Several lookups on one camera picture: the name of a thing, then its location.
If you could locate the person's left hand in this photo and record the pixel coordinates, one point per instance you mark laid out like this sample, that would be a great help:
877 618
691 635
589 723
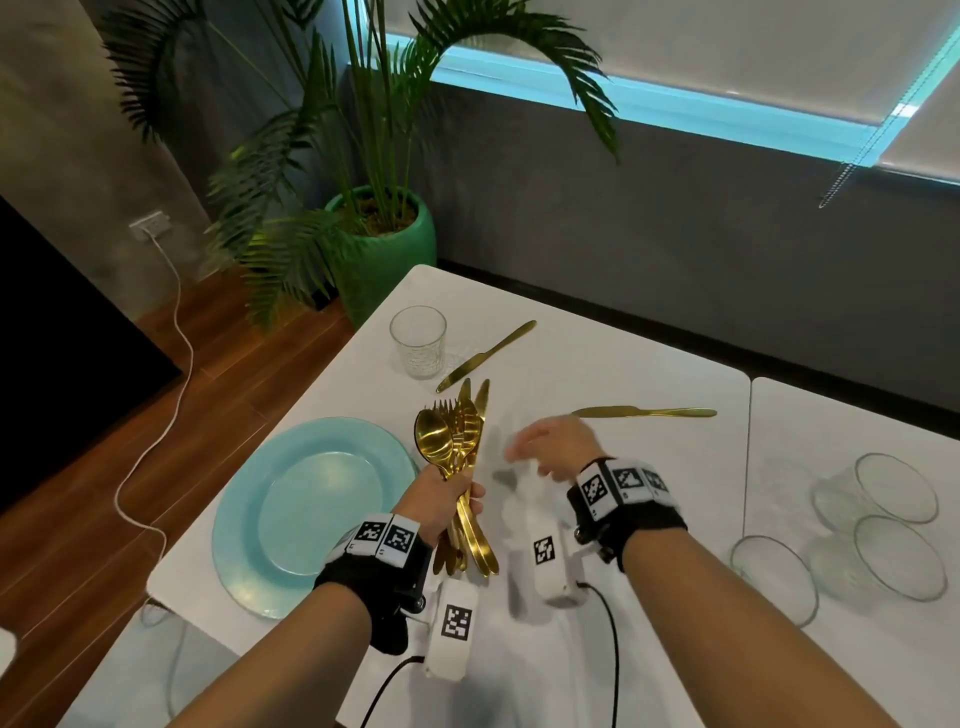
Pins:
439 499

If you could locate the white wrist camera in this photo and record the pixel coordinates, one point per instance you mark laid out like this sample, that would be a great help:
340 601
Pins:
547 555
454 630

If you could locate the black left marker wristband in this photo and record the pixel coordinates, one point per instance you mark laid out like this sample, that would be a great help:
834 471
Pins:
375 585

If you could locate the person's right forearm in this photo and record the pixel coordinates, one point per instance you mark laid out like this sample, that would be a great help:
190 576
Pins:
735 637

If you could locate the gold fork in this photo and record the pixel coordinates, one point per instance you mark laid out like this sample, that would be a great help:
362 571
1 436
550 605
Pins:
446 409

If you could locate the white square stool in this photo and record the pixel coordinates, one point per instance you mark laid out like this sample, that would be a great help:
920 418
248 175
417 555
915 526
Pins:
127 682
6 651

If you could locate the black cabinet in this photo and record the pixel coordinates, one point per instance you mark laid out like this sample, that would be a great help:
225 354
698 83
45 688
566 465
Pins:
75 360

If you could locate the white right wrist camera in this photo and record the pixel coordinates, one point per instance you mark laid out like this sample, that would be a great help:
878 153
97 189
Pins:
547 555

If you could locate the black right marker wristband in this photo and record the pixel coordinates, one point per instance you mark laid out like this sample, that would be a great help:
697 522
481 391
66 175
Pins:
645 525

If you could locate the light blue plate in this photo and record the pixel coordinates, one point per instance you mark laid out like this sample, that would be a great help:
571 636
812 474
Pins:
315 517

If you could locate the white wall socket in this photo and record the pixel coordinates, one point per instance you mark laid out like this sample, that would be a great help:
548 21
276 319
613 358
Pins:
150 225

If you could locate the black marker wristband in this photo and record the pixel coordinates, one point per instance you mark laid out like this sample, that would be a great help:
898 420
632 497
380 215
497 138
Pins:
645 525
375 585

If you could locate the cyan lit window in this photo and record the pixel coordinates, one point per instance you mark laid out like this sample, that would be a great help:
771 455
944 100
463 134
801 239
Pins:
675 109

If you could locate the white roller blind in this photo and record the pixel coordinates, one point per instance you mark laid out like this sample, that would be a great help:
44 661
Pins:
930 142
712 45

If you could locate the person's right hand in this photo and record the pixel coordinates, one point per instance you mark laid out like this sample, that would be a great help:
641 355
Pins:
559 446

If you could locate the green plant pot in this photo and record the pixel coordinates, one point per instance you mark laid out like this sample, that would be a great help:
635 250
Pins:
386 262

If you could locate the person's left forearm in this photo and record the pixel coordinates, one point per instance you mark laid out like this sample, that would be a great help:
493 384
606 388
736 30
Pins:
277 667

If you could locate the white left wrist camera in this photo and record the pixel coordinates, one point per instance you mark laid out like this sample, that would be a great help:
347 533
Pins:
454 630

